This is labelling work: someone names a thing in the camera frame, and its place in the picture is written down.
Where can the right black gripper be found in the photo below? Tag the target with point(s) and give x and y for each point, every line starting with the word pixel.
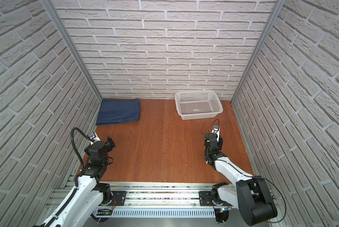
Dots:
pixel 220 144

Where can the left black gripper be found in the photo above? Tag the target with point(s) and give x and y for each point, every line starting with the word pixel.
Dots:
pixel 111 146

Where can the dark blue denim trousers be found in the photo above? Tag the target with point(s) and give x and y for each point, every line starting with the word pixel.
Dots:
pixel 114 111

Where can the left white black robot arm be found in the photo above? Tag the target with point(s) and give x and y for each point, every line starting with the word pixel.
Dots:
pixel 88 192

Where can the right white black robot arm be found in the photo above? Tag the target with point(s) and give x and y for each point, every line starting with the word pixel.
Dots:
pixel 250 195

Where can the white plastic laundry basket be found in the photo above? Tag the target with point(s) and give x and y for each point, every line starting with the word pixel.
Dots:
pixel 198 104

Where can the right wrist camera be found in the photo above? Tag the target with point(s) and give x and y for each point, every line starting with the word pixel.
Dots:
pixel 216 131

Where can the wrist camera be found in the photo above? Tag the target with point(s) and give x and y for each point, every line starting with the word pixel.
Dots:
pixel 216 131
pixel 93 137

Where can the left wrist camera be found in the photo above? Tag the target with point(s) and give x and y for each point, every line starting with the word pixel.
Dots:
pixel 93 137

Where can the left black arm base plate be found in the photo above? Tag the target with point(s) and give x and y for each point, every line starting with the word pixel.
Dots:
pixel 117 198

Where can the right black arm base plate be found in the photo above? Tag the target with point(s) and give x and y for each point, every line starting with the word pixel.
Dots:
pixel 207 198

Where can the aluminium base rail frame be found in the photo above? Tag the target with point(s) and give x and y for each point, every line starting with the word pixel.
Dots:
pixel 154 200

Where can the right aluminium corner post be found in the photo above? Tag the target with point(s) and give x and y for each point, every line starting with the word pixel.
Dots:
pixel 261 41

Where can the aluminium corner post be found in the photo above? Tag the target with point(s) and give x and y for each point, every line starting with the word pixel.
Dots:
pixel 261 41
pixel 56 19

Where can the left aluminium corner post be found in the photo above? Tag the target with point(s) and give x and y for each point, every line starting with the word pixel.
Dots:
pixel 56 19

